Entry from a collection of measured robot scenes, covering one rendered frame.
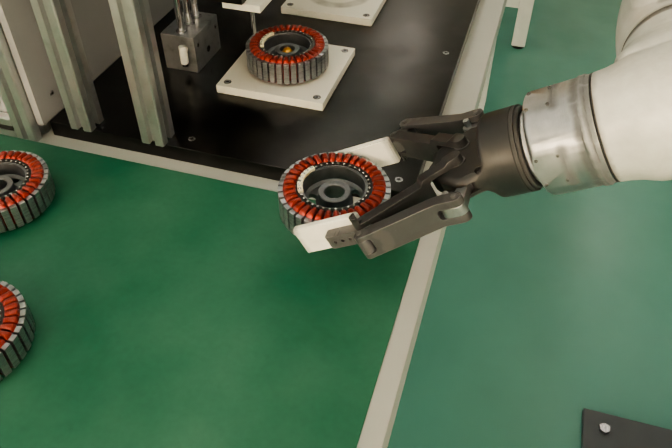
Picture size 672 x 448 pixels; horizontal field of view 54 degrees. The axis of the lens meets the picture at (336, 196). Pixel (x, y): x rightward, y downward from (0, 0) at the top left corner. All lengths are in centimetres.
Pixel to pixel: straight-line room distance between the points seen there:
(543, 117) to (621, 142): 6
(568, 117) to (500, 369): 108
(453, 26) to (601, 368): 88
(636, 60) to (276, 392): 39
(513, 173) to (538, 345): 109
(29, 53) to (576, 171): 63
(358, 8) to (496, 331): 85
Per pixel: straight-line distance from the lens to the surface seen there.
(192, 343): 64
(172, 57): 97
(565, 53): 270
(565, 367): 160
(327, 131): 83
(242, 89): 90
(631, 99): 52
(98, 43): 99
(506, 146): 55
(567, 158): 54
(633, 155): 53
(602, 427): 151
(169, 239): 74
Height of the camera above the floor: 126
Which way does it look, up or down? 42 degrees down
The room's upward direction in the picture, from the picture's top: straight up
